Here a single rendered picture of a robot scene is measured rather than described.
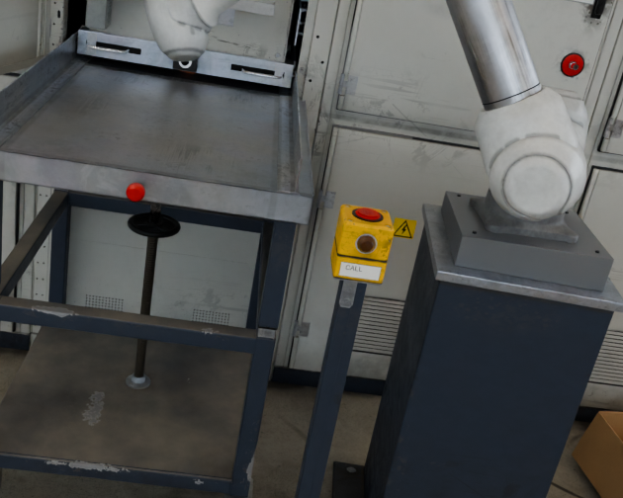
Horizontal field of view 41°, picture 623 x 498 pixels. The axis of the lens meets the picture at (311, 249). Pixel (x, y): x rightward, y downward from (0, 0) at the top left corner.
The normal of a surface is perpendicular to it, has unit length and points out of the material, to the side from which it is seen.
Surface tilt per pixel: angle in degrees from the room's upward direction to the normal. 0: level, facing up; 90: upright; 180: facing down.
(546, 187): 93
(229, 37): 90
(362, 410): 0
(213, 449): 0
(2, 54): 90
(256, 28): 90
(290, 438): 0
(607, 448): 75
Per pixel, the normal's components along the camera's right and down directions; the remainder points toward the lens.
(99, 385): 0.17, -0.90
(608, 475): -0.91, -0.29
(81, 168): 0.03, 0.41
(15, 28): 0.95, 0.26
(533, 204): -0.22, 0.34
